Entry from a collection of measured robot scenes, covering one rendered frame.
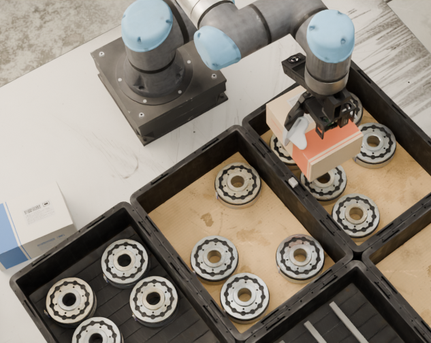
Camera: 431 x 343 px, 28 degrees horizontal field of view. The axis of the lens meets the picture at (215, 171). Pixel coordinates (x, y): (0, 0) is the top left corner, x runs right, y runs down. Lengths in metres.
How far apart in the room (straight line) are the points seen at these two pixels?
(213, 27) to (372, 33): 0.96
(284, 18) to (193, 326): 0.71
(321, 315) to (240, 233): 0.25
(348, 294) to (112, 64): 0.81
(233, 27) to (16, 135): 0.96
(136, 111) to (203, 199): 0.30
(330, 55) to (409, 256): 0.64
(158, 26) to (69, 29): 1.36
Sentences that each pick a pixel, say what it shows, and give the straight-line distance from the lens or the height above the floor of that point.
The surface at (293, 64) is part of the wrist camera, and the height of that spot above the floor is 1.23.
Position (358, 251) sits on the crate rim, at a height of 0.93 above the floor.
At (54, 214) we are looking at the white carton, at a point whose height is 0.79.
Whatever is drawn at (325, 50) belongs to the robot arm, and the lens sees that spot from 1.38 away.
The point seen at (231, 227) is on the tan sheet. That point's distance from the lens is 1.89.
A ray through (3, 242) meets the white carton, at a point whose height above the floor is 0.79.
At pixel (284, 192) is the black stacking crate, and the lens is 1.86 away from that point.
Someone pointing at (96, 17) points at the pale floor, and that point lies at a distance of 3.26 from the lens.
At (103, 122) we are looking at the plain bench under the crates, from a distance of 2.19.
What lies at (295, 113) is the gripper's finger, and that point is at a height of 1.20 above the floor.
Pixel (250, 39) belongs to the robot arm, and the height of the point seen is 1.42.
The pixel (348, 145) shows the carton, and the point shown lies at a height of 1.11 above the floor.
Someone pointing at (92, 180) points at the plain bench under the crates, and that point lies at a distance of 2.12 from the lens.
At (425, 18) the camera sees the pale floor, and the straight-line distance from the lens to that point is 3.23.
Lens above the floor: 2.57
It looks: 64 degrees down
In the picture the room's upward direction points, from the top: 8 degrees counter-clockwise
